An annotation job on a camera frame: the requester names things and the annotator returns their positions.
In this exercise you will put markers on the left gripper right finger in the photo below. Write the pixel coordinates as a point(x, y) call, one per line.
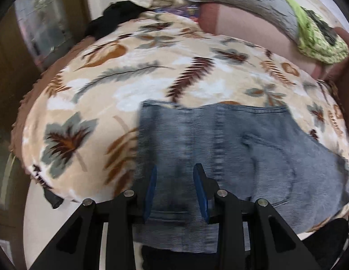
point(214, 203)

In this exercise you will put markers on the leaf pattern beige blanket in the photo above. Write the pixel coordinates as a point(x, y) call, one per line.
point(75, 131)

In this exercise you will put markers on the green patterned folded quilt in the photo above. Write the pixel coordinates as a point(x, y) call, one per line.
point(311, 42)

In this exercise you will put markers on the wooden door with glass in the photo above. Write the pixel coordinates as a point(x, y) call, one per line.
point(33, 35)

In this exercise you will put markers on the dark grey garment on quilt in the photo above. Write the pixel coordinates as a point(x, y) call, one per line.
point(328, 32)

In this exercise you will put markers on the pink brown sofa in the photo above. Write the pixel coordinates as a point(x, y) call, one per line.
point(221, 19)

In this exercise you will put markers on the grey denim pants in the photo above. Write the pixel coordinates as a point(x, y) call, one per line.
point(252, 152)

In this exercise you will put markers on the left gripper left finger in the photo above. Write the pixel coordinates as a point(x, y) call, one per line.
point(135, 203)

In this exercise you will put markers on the black cloth at blanket edge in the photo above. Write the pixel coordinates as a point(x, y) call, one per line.
point(114, 15)

